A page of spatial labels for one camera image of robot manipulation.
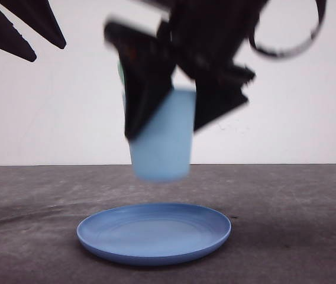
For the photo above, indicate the blue plastic plate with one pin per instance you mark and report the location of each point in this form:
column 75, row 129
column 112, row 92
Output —
column 156, row 234

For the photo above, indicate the mint green plastic spoon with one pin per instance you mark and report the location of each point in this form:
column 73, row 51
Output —
column 121, row 73

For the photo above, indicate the light blue plastic cup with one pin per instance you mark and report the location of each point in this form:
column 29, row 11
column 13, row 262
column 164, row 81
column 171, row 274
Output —
column 161, row 151

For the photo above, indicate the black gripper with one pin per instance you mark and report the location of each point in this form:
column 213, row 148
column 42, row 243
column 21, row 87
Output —
column 202, row 38

